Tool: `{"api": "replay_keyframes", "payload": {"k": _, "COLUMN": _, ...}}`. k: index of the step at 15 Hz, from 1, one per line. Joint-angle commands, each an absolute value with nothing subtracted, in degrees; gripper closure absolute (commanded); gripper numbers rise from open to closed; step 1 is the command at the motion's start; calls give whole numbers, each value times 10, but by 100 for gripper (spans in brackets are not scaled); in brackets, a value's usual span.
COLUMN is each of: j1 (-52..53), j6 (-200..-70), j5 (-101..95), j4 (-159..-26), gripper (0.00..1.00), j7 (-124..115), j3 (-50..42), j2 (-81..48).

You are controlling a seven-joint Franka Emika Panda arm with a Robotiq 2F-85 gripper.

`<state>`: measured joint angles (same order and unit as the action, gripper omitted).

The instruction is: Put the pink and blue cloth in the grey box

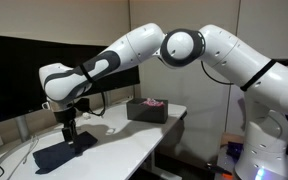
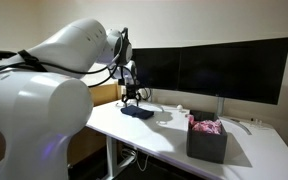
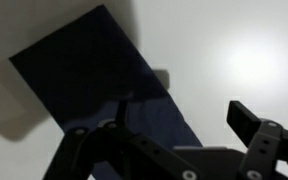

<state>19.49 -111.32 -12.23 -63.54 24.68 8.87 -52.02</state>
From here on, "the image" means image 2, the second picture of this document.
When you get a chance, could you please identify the small white desk pieces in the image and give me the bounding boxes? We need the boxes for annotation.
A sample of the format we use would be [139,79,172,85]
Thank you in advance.
[249,117,264,128]

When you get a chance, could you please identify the dark navy cloth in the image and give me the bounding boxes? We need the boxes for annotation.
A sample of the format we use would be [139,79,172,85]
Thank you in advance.
[120,104,155,121]

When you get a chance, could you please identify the white desk leg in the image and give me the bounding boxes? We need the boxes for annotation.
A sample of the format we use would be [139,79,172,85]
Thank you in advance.
[104,134,136,180]

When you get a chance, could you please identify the grey rectangular box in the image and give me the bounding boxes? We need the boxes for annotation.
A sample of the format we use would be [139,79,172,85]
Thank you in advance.
[185,109,229,165]

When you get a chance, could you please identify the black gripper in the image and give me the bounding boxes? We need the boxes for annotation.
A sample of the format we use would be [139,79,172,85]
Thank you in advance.
[121,84,143,107]

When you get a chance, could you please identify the pink and blue floral cloth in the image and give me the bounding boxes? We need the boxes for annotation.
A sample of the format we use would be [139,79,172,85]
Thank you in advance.
[187,114,223,136]

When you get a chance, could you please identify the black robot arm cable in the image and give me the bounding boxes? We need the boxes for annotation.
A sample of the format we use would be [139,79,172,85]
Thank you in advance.
[0,27,132,90]

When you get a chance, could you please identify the white cable under desk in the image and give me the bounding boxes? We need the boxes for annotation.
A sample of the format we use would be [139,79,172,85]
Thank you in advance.
[121,147,151,173]

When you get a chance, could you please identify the wooden cabinet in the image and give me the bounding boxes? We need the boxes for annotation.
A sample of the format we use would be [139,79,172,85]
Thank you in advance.
[66,82,122,168]

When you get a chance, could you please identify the wide black monitor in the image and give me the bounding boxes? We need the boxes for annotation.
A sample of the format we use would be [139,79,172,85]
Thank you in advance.
[131,46,182,92]
[178,36,288,106]

